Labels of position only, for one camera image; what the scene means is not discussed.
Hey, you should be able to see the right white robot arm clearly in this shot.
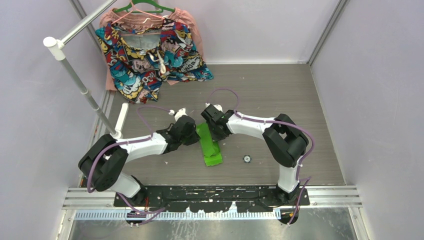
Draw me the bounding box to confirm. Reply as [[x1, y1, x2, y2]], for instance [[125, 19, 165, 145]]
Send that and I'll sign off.
[[201, 103, 315, 206]]

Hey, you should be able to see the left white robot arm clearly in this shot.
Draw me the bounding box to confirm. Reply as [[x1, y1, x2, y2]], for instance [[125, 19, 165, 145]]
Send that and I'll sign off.
[[78, 115, 200, 207]]

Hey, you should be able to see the colorful patterned shirt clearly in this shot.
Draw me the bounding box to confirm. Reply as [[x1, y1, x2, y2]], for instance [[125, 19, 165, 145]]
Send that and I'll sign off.
[[95, 8, 214, 104]]

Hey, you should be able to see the green clothes hanger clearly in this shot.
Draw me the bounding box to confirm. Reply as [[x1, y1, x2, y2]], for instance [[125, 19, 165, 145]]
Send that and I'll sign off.
[[112, 0, 176, 15]]

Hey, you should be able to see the metal clothes rack pole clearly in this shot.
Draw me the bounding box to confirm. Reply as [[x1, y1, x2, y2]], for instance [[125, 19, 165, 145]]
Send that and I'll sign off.
[[43, 0, 121, 138]]

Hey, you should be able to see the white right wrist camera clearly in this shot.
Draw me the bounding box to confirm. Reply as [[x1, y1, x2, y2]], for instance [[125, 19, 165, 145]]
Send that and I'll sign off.
[[210, 104, 223, 112]]

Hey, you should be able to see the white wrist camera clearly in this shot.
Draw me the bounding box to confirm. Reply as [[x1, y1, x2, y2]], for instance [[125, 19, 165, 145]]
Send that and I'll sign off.
[[210, 104, 223, 112], [168, 107, 187, 121]]

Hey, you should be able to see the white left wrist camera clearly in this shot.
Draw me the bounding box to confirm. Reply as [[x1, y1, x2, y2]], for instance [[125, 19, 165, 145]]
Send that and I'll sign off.
[[168, 107, 187, 121]]

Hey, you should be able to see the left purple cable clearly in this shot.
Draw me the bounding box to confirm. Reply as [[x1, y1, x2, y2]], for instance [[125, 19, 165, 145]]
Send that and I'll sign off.
[[86, 104, 180, 223]]

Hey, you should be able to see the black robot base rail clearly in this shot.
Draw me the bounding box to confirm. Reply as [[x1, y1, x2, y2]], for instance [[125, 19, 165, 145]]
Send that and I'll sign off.
[[132, 185, 310, 213]]

